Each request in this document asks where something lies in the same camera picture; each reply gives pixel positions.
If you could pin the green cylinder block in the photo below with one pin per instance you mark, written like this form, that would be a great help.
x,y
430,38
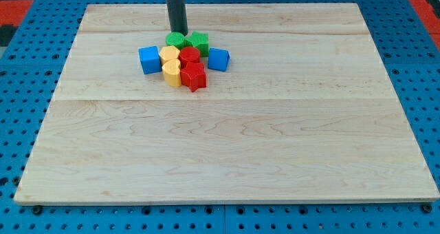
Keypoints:
x,y
176,39

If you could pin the blue pentagon block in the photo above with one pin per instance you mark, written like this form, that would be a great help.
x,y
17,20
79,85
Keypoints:
x,y
218,59

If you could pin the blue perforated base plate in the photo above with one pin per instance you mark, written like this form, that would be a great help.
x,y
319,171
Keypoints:
x,y
33,61

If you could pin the blue cube block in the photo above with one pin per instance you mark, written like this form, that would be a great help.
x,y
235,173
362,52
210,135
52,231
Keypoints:
x,y
150,59

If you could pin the yellow heart block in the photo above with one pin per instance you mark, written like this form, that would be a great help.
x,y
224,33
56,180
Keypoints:
x,y
171,72

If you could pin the yellow hexagon block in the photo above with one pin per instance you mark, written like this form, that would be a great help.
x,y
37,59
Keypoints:
x,y
168,53

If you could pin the green star block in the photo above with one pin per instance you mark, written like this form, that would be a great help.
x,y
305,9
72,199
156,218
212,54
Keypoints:
x,y
200,41

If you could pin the light wooden board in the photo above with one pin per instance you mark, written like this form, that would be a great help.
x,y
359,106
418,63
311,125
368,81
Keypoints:
x,y
305,114

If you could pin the red star block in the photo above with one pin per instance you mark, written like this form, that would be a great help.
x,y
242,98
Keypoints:
x,y
194,76

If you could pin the red cylinder block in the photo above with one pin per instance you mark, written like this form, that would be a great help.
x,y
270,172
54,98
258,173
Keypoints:
x,y
189,54

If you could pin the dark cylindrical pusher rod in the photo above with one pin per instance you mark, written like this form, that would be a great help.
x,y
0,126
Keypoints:
x,y
177,16

